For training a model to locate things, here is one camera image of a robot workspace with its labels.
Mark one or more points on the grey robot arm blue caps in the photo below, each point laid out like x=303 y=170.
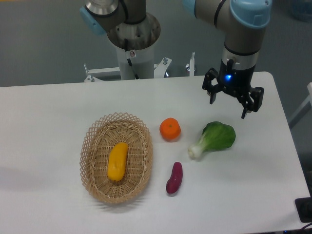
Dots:
x=134 y=32

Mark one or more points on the yellow mango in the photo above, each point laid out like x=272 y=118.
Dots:
x=117 y=162

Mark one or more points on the purple sweet potato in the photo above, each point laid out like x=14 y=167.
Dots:
x=175 y=180

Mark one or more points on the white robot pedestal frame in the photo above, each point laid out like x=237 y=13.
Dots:
x=132 y=64

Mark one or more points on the orange tangerine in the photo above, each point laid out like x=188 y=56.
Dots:
x=170 y=129

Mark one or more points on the white furniture at right edge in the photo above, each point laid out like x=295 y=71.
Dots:
x=302 y=109

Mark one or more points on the woven wicker basket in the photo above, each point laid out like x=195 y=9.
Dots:
x=101 y=137

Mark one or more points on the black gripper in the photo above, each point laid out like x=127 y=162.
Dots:
x=236 y=83

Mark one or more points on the green bok choy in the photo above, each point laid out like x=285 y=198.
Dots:
x=216 y=136

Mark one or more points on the black device at table edge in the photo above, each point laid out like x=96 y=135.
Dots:
x=304 y=209

